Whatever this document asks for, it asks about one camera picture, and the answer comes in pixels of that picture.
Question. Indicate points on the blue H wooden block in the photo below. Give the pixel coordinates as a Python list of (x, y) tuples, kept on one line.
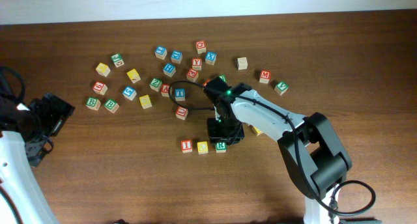
[(169, 70)]

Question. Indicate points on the blue D wooden block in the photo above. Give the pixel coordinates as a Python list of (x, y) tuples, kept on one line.
[(176, 57)]

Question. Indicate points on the blue T wooden block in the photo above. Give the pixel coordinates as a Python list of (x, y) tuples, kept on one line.
[(180, 95)]

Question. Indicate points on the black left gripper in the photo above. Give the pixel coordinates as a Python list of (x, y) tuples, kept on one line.
[(60, 111)]

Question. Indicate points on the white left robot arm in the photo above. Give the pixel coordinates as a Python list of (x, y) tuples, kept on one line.
[(26, 133)]

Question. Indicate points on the green B block left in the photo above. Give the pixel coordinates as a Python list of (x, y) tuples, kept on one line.
[(93, 103)]

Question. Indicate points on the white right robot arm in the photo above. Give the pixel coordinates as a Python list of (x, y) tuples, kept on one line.
[(314, 156)]

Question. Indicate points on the red Y block upper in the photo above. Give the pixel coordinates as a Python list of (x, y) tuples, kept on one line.
[(197, 63)]

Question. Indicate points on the yellow S wooden block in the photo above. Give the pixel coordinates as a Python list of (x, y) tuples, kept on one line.
[(256, 131)]

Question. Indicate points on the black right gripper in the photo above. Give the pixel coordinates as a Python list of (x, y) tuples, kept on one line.
[(214, 135)]

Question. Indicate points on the red E wooden block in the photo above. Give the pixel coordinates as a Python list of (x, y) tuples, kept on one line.
[(192, 75)]

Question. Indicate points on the blue X wooden block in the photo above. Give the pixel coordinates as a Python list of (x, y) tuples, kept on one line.
[(210, 58)]

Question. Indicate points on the plain wooden block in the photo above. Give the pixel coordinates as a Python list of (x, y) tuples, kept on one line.
[(242, 63)]

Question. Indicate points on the red I wooden block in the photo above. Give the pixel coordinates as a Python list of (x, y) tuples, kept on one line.
[(186, 146)]

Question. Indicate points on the yellow block centre left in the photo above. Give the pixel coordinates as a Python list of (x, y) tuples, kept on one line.
[(145, 101)]

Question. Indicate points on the yellow block upper middle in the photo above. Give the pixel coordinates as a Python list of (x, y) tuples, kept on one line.
[(133, 76)]

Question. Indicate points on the green R wooden block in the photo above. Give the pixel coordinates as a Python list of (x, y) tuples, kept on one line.
[(221, 147)]

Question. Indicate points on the yellow block far left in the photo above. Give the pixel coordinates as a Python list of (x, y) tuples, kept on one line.
[(103, 69)]

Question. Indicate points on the yellow O wooden block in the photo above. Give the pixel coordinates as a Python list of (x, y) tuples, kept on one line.
[(202, 147)]

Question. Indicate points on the red 6 wooden block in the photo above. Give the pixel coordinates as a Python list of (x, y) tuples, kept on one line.
[(100, 88)]

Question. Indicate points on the red M wooden block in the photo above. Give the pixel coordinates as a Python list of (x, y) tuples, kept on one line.
[(265, 76)]

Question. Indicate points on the red y block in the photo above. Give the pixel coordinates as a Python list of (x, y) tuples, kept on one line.
[(206, 83), (197, 63)]

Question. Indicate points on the red Y block lower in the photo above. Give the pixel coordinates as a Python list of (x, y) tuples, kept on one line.
[(206, 83)]

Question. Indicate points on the red A wooden block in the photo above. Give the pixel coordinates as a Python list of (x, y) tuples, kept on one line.
[(165, 90)]

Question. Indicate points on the red C wooden block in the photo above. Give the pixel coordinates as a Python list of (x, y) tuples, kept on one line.
[(201, 46)]

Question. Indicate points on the green J wooden block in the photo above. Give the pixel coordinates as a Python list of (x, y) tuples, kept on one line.
[(117, 60)]

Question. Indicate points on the green b block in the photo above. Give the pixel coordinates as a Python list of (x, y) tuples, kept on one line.
[(111, 105), (93, 103)]

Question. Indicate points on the green Z wooden block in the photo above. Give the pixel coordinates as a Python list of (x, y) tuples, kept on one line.
[(156, 84)]

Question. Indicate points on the green N wooden block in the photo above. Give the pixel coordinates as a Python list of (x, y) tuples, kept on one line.
[(223, 78)]

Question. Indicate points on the red U wooden block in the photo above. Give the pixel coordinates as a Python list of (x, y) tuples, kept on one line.
[(181, 113)]

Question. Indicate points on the green B block right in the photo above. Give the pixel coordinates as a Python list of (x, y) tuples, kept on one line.
[(111, 105)]

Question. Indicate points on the green V wooden block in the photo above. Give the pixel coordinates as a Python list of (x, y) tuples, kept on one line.
[(281, 87)]

